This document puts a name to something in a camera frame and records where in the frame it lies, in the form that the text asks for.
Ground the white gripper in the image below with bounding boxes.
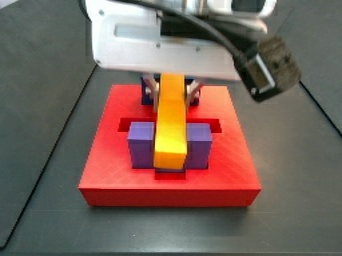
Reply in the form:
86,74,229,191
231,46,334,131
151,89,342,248
85,0,277,111

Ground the yellow rectangular bar block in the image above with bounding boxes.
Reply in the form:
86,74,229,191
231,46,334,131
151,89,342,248
154,73,187,169

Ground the red base board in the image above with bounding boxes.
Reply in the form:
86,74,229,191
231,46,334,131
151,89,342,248
79,85,262,207

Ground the dark blue U-shaped block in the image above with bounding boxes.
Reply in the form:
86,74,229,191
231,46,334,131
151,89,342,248
141,74,203,106

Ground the purple U-shaped block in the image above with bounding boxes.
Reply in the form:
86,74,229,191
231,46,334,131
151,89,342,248
127,122,213,173

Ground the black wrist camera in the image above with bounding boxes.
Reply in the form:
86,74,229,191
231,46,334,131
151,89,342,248
241,36,301,102

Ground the black cable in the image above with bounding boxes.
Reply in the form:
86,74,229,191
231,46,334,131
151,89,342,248
113,0,260,68

